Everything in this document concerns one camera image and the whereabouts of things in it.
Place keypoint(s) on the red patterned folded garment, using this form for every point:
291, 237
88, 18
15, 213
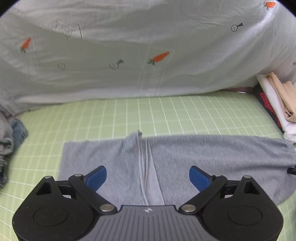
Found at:
266, 102

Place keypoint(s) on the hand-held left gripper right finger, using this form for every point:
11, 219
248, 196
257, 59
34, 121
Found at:
198, 178

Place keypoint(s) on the stack of folded clothes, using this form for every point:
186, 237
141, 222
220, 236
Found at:
275, 102

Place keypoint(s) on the carrot printed grey sheet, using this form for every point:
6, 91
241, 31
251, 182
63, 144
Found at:
138, 46

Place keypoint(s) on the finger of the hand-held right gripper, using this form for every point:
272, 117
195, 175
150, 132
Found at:
291, 170

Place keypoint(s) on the beige folded garment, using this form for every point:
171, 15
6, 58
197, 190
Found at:
283, 97

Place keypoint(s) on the plaid shirt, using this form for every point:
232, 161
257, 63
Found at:
2, 171

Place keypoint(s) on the grey sweatpants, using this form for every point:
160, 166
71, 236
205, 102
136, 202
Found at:
208, 150

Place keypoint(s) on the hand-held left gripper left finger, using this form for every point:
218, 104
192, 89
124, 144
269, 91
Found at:
97, 178

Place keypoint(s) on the grey shirt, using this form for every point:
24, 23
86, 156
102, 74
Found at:
5, 129

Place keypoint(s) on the blue jeans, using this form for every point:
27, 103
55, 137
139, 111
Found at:
19, 131

